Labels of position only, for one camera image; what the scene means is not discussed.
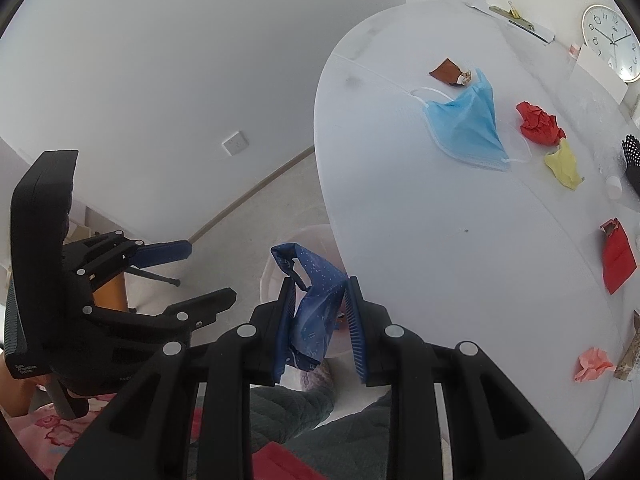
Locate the crumpled red paper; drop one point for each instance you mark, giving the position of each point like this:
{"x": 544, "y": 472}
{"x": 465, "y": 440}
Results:
{"x": 538, "y": 126}

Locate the black mesh basket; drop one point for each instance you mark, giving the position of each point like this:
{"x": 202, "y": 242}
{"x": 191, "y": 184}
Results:
{"x": 631, "y": 151}

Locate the grey slipper foot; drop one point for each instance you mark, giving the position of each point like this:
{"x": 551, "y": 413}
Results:
{"x": 318, "y": 378}

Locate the left hand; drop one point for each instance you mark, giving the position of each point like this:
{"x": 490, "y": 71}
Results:
{"x": 16, "y": 394}

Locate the orange wooden chair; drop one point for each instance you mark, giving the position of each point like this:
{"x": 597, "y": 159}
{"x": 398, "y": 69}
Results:
{"x": 112, "y": 295}

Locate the pink floral cushion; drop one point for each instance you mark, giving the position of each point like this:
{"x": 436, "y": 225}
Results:
{"x": 46, "y": 437}

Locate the papers with binder clip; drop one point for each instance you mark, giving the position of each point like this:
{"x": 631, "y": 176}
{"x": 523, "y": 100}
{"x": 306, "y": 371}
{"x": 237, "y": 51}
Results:
{"x": 515, "y": 18}

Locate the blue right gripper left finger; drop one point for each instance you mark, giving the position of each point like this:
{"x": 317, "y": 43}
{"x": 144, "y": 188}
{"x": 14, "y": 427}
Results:
{"x": 286, "y": 309}

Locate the crumpled yellow paper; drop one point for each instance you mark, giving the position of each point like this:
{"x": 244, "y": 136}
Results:
{"x": 563, "y": 165}

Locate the white wall socket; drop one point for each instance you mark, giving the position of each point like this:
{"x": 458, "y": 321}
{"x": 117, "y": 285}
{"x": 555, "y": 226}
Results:
{"x": 235, "y": 144}

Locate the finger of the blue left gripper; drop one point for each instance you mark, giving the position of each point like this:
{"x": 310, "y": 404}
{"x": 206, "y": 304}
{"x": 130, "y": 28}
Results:
{"x": 202, "y": 310}
{"x": 147, "y": 256}

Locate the white gold wall clock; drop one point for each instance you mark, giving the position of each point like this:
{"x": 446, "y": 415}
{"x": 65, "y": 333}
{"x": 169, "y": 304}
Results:
{"x": 611, "y": 38}

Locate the pink paper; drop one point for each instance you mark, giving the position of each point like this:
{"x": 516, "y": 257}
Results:
{"x": 592, "y": 364}

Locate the clear brown snack bag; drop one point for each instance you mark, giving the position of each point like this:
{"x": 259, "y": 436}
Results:
{"x": 630, "y": 359}

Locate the white box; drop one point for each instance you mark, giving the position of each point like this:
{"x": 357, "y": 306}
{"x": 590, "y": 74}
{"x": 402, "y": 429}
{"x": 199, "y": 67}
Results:
{"x": 590, "y": 63}

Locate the brown snack wrapper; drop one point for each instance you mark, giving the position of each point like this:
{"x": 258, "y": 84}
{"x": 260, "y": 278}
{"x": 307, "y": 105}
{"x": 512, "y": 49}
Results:
{"x": 449, "y": 73}

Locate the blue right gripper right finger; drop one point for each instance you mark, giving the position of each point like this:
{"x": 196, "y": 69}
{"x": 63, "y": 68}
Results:
{"x": 357, "y": 333}

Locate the blue surgical mask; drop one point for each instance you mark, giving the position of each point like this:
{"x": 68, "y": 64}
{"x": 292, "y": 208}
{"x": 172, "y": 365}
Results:
{"x": 467, "y": 129}

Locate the red wrapper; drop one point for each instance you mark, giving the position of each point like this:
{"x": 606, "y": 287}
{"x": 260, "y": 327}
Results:
{"x": 617, "y": 257}

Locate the dark blue wrapper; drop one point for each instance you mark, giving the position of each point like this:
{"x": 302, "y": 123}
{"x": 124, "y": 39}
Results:
{"x": 315, "y": 318}

